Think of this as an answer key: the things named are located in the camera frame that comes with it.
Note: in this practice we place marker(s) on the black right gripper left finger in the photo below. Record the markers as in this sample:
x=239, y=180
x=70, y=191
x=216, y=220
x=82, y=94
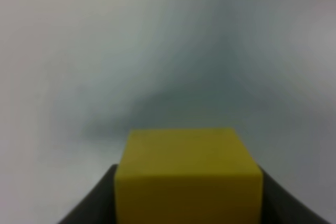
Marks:
x=98, y=207

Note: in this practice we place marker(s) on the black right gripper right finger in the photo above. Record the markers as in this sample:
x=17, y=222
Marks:
x=281, y=207

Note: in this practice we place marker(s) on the yellow cube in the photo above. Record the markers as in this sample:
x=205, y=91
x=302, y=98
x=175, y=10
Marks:
x=187, y=176

